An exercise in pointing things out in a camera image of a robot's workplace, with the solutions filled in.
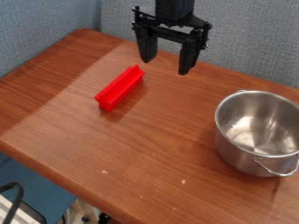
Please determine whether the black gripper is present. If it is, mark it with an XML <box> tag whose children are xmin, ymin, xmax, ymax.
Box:
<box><xmin>132</xmin><ymin>0</ymin><xmax>212</xmax><ymax>75</ymax></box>

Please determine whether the red rectangular block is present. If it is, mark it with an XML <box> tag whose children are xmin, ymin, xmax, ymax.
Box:
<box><xmin>95</xmin><ymin>65</ymin><xmax>145</xmax><ymax>112</ymax></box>

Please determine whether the metal pot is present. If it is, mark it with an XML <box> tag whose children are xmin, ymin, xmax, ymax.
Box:
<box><xmin>215</xmin><ymin>90</ymin><xmax>299</xmax><ymax>178</ymax></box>

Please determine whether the white ribbed object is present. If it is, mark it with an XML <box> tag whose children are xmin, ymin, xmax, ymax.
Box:
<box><xmin>0</xmin><ymin>194</ymin><xmax>33</xmax><ymax>224</ymax></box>

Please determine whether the black cable loop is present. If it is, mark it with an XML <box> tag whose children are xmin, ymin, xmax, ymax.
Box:
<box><xmin>0</xmin><ymin>182</ymin><xmax>48</xmax><ymax>224</ymax></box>

